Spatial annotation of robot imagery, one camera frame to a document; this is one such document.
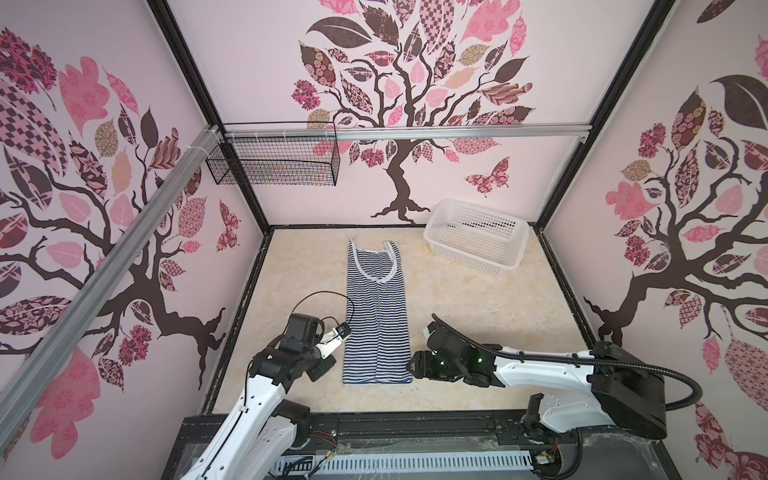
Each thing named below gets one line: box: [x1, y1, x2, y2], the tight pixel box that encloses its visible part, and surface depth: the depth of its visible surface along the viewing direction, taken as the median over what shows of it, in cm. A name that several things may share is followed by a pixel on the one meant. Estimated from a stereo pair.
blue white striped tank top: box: [342, 238, 411, 385], surface depth 94 cm
